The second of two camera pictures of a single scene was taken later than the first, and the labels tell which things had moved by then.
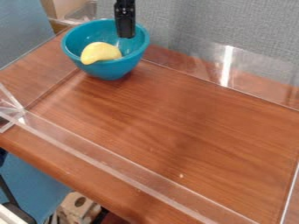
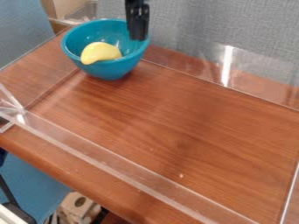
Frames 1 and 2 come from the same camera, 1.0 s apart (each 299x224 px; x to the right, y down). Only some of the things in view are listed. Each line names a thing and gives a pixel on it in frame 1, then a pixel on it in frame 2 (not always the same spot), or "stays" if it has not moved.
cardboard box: (67, 13) stays
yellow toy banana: (98, 51) stays
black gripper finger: (126, 11) -> (138, 17)
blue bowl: (100, 30) stays
